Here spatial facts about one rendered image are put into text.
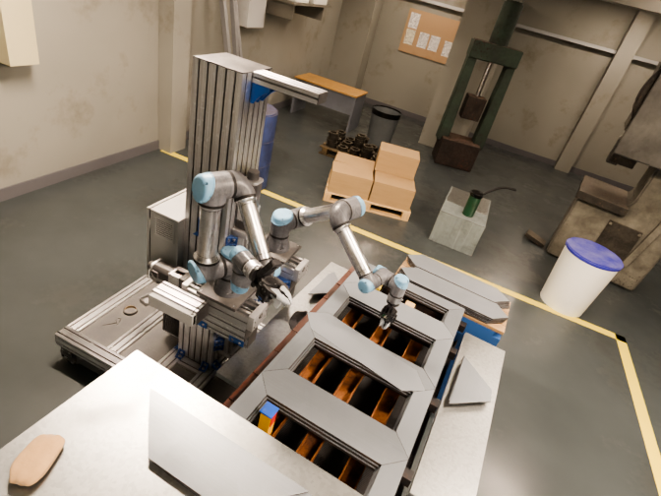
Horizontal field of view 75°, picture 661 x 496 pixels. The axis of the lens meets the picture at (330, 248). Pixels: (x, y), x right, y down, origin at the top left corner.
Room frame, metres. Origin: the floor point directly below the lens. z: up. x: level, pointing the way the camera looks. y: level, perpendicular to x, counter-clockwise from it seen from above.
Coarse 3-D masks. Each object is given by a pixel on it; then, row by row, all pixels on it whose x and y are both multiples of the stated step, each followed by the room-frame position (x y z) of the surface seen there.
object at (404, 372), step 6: (402, 366) 1.62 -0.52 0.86; (408, 366) 1.64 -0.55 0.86; (396, 372) 1.57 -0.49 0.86; (402, 372) 1.58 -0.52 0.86; (408, 372) 1.59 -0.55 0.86; (414, 372) 1.61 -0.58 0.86; (390, 378) 1.52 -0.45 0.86; (396, 378) 1.53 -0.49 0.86; (402, 378) 1.54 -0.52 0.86; (408, 378) 1.55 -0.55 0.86; (396, 384) 1.50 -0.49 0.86; (402, 384) 1.51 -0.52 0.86
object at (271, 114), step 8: (272, 112) 4.89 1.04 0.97; (272, 120) 4.80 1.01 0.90; (264, 128) 4.70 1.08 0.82; (272, 128) 4.83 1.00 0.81; (264, 136) 4.71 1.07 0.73; (272, 136) 4.87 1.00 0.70; (264, 144) 4.71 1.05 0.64; (272, 144) 4.93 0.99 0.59; (264, 152) 4.74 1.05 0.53; (264, 160) 4.76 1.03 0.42; (264, 168) 4.78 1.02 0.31; (264, 176) 4.80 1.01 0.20; (264, 184) 4.83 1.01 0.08
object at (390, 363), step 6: (390, 354) 1.68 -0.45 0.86; (384, 360) 1.63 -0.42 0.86; (390, 360) 1.64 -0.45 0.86; (396, 360) 1.65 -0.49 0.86; (378, 366) 1.58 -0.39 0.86; (384, 366) 1.59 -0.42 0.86; (390, 366) 1.60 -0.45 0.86; (396, 366) 1.61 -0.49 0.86; (378, 372) 1.54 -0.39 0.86; (384, 372) 1.55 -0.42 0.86; (390, 372) 1.56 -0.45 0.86; (384, 378) 1.51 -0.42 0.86
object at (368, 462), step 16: (352, 304) 2.06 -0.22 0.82; (432, 304) 2.24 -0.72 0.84; (320, 336) 1.68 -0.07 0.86; (416, 336) 1.92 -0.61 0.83; (304, 352) 1.55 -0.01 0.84; (336, 352) 1.61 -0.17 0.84; (368, 368) 1.56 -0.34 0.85; (416, 368) 1.64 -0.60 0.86; (384, 384) 1.51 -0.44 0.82; (432, 384) 1.56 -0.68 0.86; (272, 400) 1.23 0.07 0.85; (256, 416) 1.15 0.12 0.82; (288, 416) 1.18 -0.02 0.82; (400, 416) 1.33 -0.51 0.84; (320, 432) 1.14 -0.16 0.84; (352, 448) 1.10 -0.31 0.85; (368, 464) 1.06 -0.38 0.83
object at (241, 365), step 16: (336, 272) 2.55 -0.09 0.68; (304, 288) 2.26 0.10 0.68; (304, 304) 2.11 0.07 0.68; (272, 320) 1.89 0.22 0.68; (288, 320) 1.93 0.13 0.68; (256, 336) 1.73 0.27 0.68; (272, 336) 1.77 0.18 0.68; (240, 352) 1.59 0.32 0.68; (256, 352) 1.62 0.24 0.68; (224, 368) 1.46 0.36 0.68; (240, 368) 1.49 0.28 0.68; (240, 384) 1.39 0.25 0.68
